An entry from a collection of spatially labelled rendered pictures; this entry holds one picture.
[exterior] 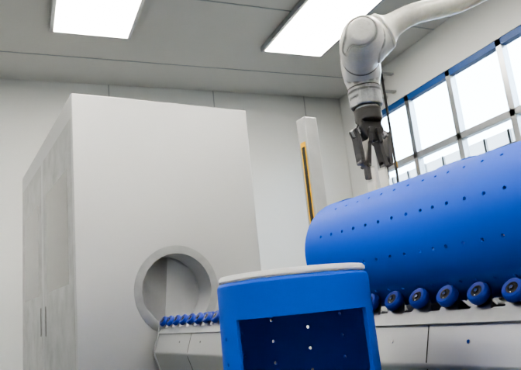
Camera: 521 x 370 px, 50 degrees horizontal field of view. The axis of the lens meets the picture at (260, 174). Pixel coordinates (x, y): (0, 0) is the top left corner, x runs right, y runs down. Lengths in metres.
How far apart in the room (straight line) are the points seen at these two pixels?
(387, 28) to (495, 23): 3.82
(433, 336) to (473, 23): 4.44
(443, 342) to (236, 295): 0.41
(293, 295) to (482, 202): 0.37
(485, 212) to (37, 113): 5.29
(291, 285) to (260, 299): 0.06
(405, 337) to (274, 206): 5.13
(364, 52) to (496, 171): 0.50
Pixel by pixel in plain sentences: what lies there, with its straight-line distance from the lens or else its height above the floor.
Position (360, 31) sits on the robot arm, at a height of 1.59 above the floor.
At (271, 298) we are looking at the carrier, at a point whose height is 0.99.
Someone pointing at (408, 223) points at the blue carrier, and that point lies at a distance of 1.17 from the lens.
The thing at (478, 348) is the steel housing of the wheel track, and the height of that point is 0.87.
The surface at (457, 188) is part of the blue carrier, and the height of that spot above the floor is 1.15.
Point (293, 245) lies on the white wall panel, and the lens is 6.31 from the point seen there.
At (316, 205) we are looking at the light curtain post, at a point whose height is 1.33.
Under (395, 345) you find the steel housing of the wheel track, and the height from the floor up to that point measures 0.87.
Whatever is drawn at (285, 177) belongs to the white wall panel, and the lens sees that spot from 6.43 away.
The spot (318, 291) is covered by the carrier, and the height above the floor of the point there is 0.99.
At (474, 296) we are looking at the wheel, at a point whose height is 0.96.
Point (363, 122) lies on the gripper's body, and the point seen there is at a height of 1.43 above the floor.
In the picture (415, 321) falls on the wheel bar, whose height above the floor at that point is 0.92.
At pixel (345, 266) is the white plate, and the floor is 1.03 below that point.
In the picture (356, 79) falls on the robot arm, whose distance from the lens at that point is 1.55.
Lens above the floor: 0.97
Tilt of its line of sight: 13 degrees up
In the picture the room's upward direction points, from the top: 6 degrees counter-clockwise
